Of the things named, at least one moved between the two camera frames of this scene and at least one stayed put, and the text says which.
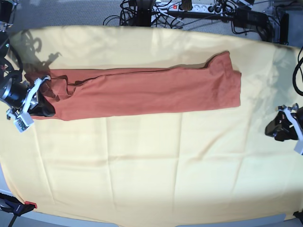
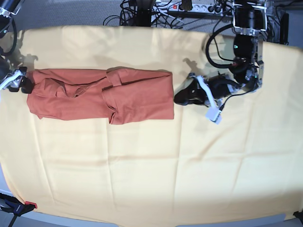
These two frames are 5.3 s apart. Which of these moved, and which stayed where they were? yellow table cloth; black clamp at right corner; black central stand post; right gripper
Moved: right gripper
Stayed: black clamp at right corner; black central stand post; yellow table cloth
